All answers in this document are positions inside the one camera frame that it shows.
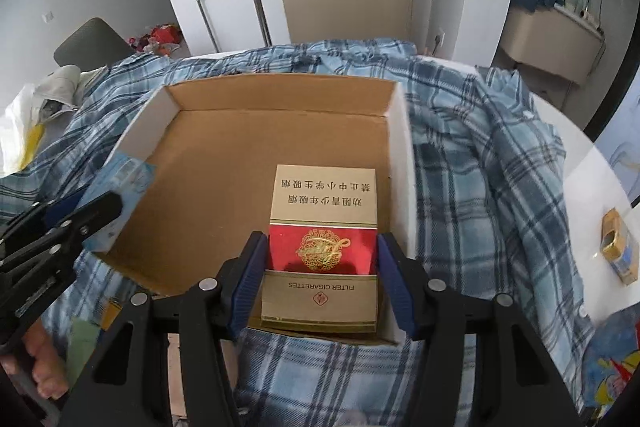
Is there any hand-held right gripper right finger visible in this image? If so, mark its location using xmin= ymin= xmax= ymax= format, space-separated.
xmin=376 ymin=232 xmax=583 ymax=427

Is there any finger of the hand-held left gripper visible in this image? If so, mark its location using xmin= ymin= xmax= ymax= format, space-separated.
xmin=20 ymin=193 xmax=125 ymax=268
xmin=0 ymin=201 xmax=83 ymax=248

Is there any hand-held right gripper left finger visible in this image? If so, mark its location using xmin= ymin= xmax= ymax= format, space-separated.
xmin=60 ymin=231 xmax=271 ymax=427

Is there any blue tissue packet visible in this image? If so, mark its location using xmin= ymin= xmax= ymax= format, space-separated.
xmin=82 ymin=152 xmax=158 ymax=253

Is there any red gold cigarette pack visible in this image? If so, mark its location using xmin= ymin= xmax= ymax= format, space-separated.
xmin=260 ymin=164 xmax=379 ymax=334

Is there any cardboard box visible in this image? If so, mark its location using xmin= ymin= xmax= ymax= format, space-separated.
xmin=82 ymin=74 xmax=418 ymax=348

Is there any person's left hand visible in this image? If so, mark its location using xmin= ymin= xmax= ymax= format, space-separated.
xmin=0 ymin=322 xmax=76 ymax=400

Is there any yellow plastic packet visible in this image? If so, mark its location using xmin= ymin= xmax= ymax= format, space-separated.
xmin=21 ymin=123 xmax=45 ymax=168

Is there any white plastic bag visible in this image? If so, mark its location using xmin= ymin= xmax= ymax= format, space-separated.
xmin=0 ymin=64 xmax=108 ymax=175

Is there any blue plaid shirt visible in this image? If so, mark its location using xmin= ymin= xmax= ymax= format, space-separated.
xmin=0 ymin=38 xmax=601 ymax=427

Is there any grey chair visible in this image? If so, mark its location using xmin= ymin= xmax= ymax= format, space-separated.
xmin=53 ymin=18 xmax=136 ymax=70

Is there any red bags pile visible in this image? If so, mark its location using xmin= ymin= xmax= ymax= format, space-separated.
xmin=129 ymin=24 xmax=182 ymax=55

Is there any small gold blue box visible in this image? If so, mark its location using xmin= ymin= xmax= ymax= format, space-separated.
xmin=600 ymin=207 xmax=640 ymax=285

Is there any red drink bottle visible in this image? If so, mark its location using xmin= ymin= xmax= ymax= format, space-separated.
xmin=582 ymin=312 xmax=640 ymax=413

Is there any beige vanity cabinet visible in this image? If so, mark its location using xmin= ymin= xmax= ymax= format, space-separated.
xmin=492 ymin=4 xmax=606 ymax=85

